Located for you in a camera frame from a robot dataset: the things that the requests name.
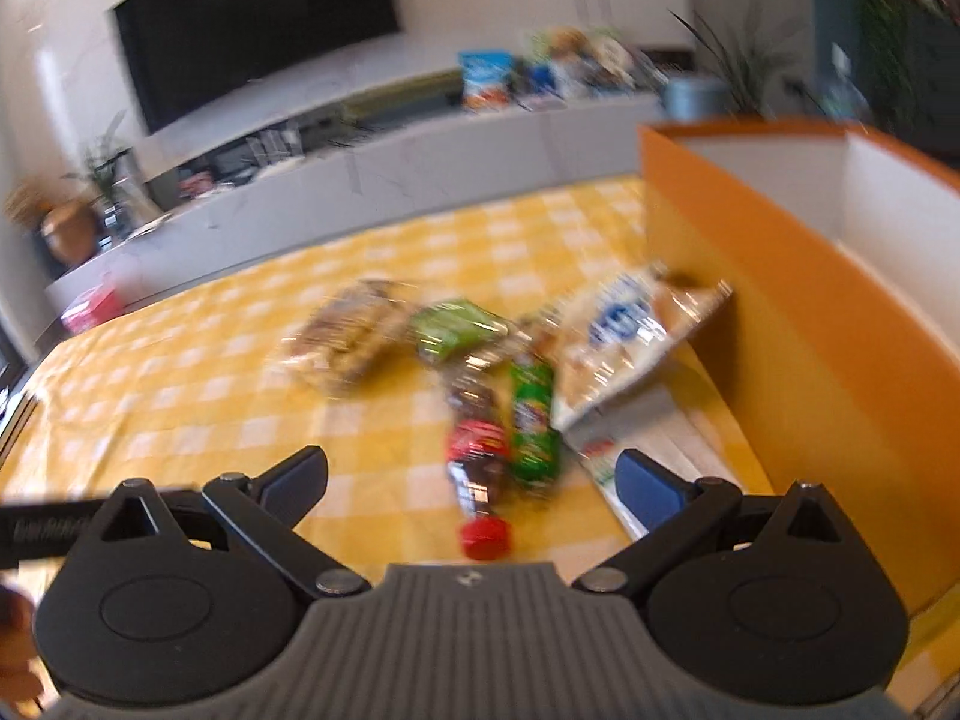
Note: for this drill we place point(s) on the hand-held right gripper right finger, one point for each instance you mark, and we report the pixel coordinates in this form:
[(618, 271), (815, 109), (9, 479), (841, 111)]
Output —
[(652, 491)]

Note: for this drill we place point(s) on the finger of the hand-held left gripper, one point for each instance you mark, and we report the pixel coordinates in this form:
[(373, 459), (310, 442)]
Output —
[(45, 532)]

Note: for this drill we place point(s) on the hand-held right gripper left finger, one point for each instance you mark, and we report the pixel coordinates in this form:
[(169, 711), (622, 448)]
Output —
[(296, 484)]

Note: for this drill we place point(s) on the clear bag of biscuits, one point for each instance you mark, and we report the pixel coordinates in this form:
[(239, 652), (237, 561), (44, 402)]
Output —
[(345, 337)]

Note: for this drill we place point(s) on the white and blue snack bag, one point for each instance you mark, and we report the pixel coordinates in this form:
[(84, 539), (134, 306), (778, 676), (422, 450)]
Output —
[(622, 330)]

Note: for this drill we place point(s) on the red-capped dark drink bottle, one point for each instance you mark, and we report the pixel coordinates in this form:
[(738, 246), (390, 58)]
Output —
[(476, 457)]

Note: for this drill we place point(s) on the orange cardboard box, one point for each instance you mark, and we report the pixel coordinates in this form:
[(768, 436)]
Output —
[(787, 360)]

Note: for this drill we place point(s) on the green raisin packet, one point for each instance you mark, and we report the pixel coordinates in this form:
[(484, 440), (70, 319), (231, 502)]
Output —
[(450, 326)]

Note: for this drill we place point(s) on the person's left hand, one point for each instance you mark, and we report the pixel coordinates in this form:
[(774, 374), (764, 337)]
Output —
[(13, 611)]

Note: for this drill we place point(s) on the white tissue pack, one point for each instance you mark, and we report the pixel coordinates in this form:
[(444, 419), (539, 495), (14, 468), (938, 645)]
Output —
[(652, 435)]

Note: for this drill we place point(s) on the yellow checked tablecloth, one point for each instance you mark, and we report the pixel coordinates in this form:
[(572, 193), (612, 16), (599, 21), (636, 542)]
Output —
[(187, 360)]

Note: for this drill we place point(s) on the pink storage box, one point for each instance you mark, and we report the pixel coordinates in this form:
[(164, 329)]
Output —
[(90, 309)]

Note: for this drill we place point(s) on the brown round vase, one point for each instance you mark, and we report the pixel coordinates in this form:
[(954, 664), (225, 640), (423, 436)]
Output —
[(69, 232)]

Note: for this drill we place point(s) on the white marble media console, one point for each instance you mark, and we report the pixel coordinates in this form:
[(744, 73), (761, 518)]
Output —
[(375, 180)]

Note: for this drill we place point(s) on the green plant in glass vase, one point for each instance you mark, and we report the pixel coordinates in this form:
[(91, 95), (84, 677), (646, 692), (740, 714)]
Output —
[(105, 165)]

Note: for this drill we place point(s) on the grey round trash can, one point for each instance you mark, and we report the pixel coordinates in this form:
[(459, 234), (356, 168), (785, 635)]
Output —
[(694, 97)]

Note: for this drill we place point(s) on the long-leaf potted plant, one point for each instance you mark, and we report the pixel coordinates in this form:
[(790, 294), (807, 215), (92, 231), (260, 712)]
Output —
[(739, 67)]

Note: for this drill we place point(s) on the blue water jug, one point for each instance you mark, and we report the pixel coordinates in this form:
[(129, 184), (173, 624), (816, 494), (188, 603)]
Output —
[(844, 97)]

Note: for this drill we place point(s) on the trailing ivy plant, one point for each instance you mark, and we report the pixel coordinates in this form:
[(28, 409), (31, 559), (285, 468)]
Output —
[(885, 15)]

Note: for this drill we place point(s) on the black wall television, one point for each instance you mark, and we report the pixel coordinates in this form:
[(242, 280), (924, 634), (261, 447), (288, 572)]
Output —
[(255, 22)]

